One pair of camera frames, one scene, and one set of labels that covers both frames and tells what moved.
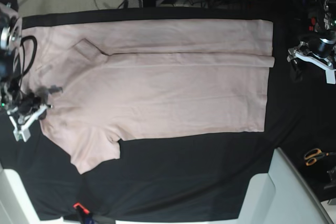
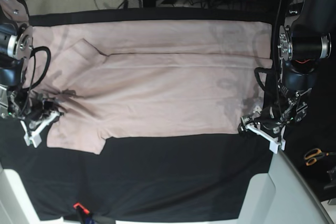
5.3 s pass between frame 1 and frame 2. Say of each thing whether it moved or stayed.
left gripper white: moved
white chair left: stayed
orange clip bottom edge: stayed
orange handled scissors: stayed
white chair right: stayed
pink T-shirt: moved
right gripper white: moved
